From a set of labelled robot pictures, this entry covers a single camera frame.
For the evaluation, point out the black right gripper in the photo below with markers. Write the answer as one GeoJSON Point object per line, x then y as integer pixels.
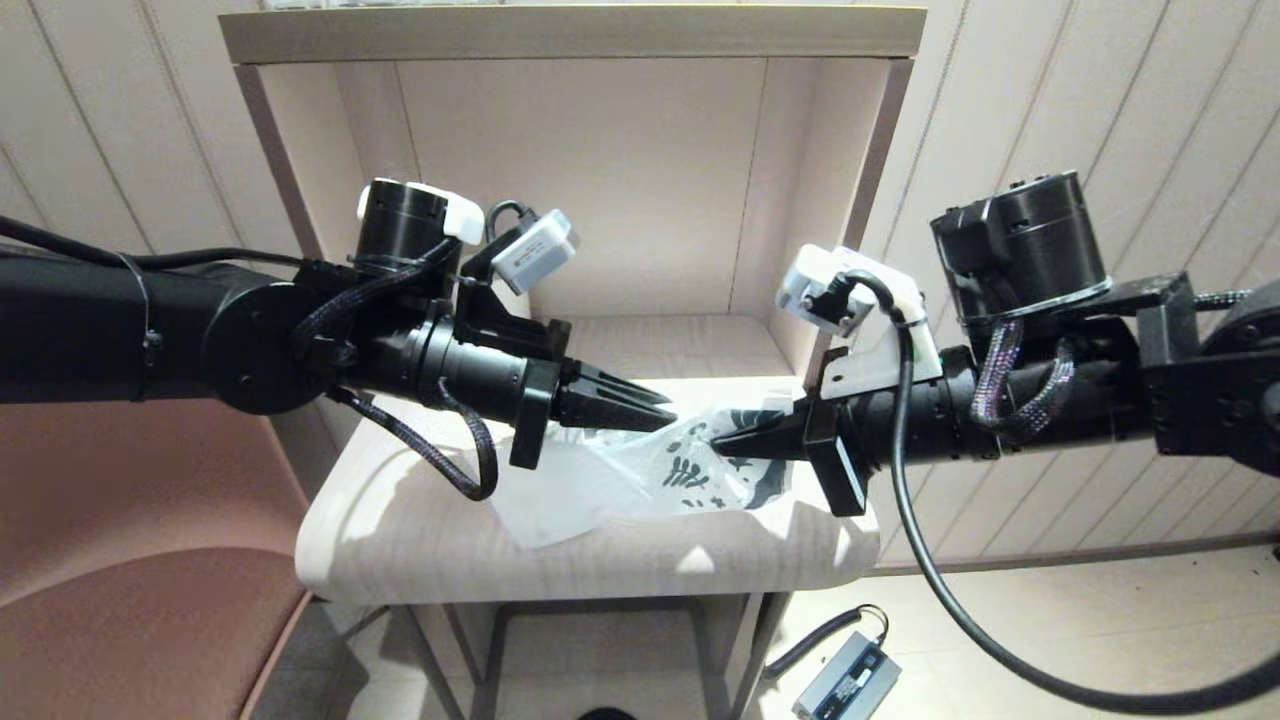
{"type": "Point", "coordinates": [900, 420]}

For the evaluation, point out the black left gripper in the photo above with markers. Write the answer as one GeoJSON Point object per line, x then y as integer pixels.
{"type": "Point", "coordinates": [500, 380]}

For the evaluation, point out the white floral plastic bag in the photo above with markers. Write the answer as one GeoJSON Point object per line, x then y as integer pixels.
{"type": "Point", "coordinates": [620, 480]}

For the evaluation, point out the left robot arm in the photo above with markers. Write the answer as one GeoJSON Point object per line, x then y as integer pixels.
{"type": "Point", "coordinates": [150, 340]}

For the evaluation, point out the black braided left arm sleeve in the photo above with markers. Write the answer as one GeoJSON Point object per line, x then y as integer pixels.
{"type": "Point", "coordinates": [470, 480]}

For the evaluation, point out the black braided arm sleeve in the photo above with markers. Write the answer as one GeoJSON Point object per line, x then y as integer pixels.
{"type": "Point", "coordinates": [995, 380]}
{"type": "Point", "coordinates": [470, 480]}

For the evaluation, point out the light wood shelf desk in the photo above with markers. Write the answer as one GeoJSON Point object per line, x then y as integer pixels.
{"type": "Point", "coordinates": [620, 200]}

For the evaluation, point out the black braided right arm sleeve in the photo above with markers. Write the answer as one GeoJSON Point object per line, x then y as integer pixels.
{"type": "Point", "coordinates": [995, 380]}

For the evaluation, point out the grey power supply box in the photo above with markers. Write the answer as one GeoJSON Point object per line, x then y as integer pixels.
{"type": "Point", "coordinates": [845, 680]}

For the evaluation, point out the pink brown chair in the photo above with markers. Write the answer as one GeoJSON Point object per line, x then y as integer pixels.
{"type": "Point", "coordinates": [100, 620]}

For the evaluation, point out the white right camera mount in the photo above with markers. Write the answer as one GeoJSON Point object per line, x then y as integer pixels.
{"type": "Point", "coordinates": [880, 360]}

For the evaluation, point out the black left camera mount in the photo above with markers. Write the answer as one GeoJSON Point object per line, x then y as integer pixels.
{"type": "Point", "coordinates": [500, 320]}

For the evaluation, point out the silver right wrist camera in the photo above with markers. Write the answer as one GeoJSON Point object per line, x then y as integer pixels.
{"type": "Point", "coordinates": [815, 285]}

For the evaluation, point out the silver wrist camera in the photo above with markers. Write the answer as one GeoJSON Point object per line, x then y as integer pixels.
{"type": "Point", "coordinates": [815, 285]}
{"type": "Point", "coordinates": [535, 250]}

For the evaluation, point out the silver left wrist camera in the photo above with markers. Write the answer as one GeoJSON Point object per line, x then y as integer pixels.
{"type": "Point", "coordinates": [535, 250]}

